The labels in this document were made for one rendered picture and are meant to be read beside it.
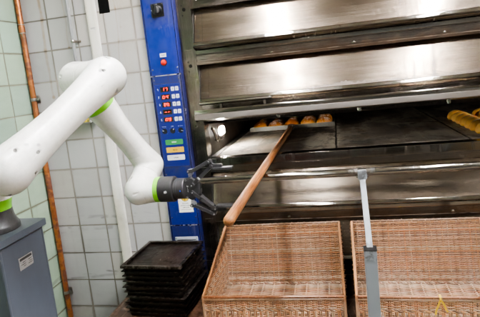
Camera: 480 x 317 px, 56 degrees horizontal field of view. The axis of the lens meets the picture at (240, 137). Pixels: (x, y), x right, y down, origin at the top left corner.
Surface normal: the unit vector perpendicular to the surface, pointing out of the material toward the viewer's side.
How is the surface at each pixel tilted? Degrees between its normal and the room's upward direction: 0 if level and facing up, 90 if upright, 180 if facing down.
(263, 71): 70
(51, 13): 90
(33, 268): 90
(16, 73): 90
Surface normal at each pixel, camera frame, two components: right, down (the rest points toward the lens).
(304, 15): -0.22, -0.19
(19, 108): 0.97, -0.07
